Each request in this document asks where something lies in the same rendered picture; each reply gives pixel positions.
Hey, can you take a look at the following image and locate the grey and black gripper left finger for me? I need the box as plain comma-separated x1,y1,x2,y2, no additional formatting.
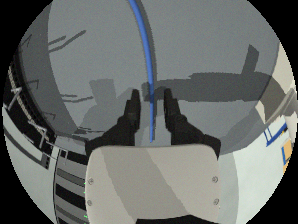
85,89,141,161

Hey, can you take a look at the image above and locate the blue cable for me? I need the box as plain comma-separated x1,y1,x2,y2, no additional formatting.
129,0,154,142

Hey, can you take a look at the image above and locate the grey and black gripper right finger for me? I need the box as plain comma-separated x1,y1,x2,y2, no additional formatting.
163,88,221,159

